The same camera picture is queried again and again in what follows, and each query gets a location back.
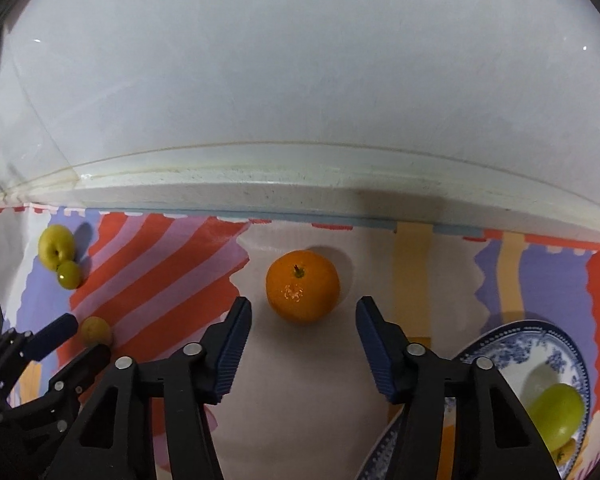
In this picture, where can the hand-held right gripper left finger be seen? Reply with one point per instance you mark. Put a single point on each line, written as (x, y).
(232, 355)

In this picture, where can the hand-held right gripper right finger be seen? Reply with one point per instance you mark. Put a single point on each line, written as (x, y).
(380, 360)

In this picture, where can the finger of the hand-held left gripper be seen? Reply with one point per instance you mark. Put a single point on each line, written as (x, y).
(55, 332)
(82, 367)

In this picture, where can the small yellow fruit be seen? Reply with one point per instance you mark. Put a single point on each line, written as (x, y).
(97, 331)

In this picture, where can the orange with stem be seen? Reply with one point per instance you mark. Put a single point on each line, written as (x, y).
(302, 297)

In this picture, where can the blue and white plate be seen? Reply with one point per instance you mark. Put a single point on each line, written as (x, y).
(530, 345)

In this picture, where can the green apple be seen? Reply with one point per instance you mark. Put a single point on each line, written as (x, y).
(555, 410)

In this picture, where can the small green fruit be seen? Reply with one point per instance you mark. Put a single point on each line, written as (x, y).
(70, 276)

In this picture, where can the yellow-green apple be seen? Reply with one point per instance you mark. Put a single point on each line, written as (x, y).
(55, 245)

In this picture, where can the colourful patterned table mat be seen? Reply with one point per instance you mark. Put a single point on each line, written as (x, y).
(180, 270)

